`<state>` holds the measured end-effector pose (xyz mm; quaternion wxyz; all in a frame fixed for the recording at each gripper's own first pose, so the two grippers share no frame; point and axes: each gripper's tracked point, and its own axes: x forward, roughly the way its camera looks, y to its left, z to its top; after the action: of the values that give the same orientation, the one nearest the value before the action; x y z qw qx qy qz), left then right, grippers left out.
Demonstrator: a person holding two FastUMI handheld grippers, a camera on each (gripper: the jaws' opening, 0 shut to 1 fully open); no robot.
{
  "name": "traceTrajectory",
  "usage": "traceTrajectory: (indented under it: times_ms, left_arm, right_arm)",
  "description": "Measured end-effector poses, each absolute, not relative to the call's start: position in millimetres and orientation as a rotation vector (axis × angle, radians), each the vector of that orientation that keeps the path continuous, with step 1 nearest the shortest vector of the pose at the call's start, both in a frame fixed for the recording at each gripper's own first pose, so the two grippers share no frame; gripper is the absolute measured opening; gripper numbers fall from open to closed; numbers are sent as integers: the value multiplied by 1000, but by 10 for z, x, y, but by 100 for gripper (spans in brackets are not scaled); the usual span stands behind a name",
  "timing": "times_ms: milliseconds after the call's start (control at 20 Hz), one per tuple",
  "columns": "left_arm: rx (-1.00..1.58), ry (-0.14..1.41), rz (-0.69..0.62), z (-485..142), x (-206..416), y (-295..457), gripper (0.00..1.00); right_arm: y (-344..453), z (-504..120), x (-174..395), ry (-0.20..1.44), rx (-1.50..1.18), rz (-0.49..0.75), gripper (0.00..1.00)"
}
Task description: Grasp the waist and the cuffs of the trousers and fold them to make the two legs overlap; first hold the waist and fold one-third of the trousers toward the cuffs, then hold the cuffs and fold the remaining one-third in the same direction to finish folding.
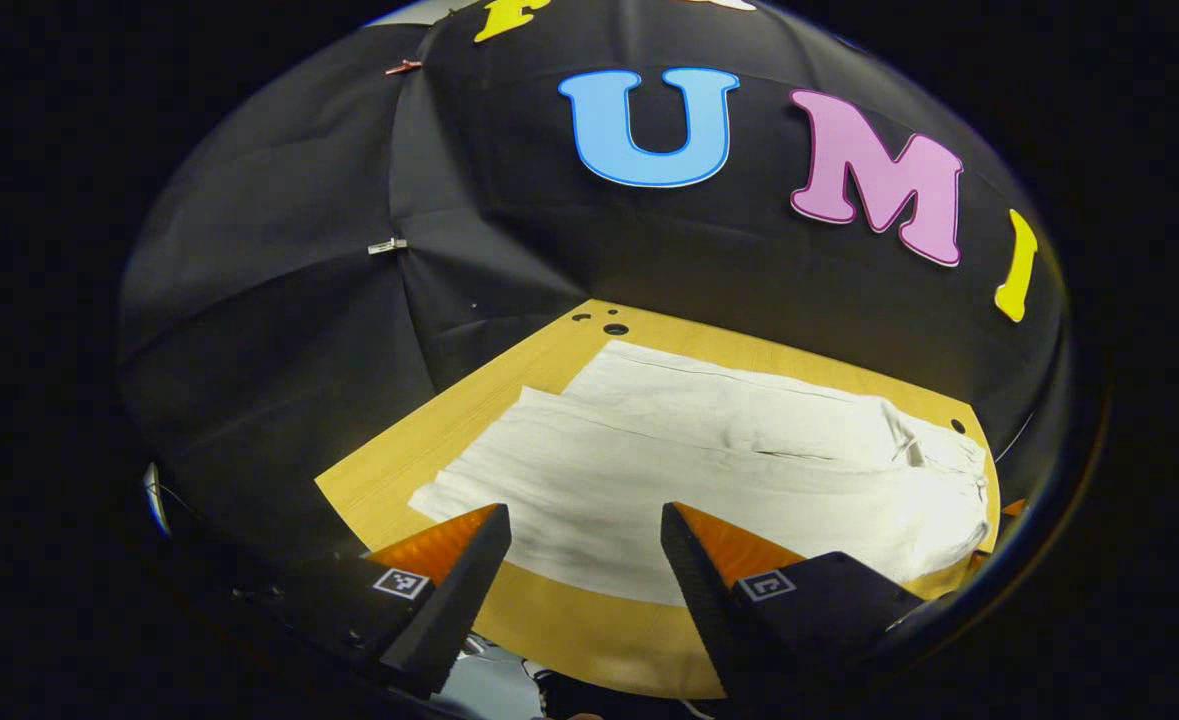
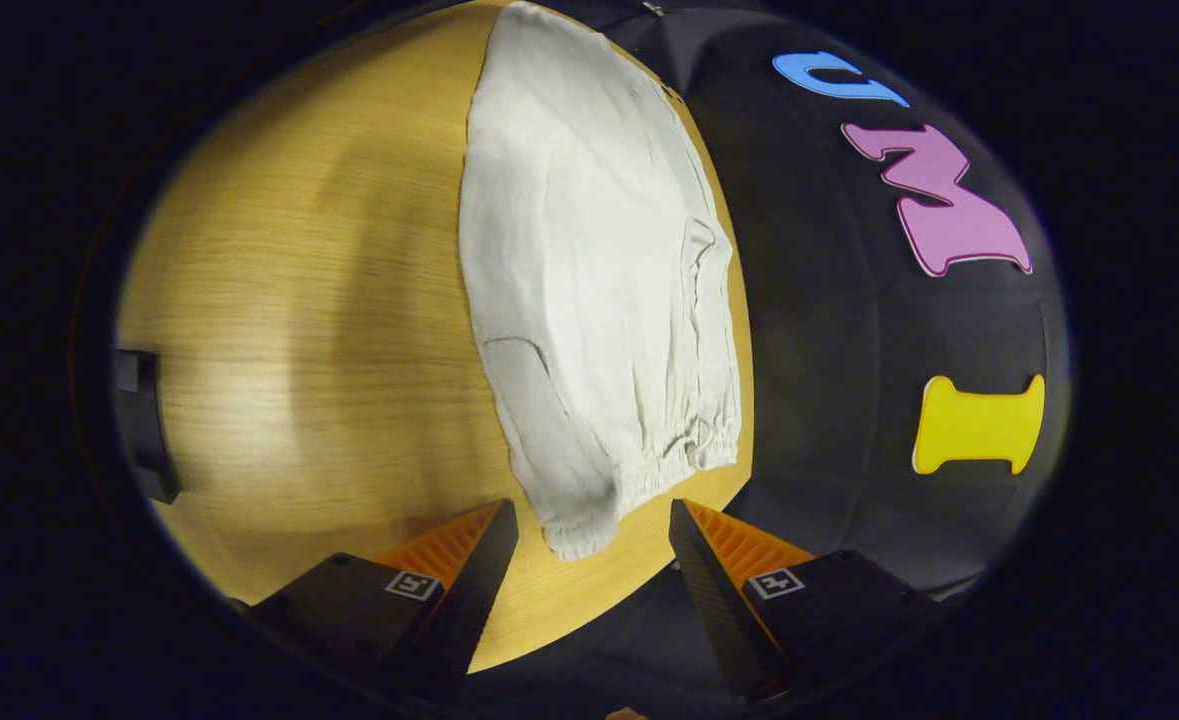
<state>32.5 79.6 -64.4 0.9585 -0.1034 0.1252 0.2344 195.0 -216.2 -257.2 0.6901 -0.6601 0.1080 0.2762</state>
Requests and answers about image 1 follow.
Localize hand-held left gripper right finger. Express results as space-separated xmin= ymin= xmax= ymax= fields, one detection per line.
xmin=660 ymin=502 xmax=926 ymax=706

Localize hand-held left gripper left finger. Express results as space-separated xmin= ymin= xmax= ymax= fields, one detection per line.
xmin=249 ymin=503 xmax=513 ymax=699

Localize white jeans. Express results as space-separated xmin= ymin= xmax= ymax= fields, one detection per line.
xmin=407 ymin=340 xmax=993 ymax=608

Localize black backdrop cloth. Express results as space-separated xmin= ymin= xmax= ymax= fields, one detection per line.
xmin=117 ymin=0 xmax=1071 ymax=563

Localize thin white cable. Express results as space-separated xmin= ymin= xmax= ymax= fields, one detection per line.
xmin=995 ymin=411 xmax=1036 ymax=464

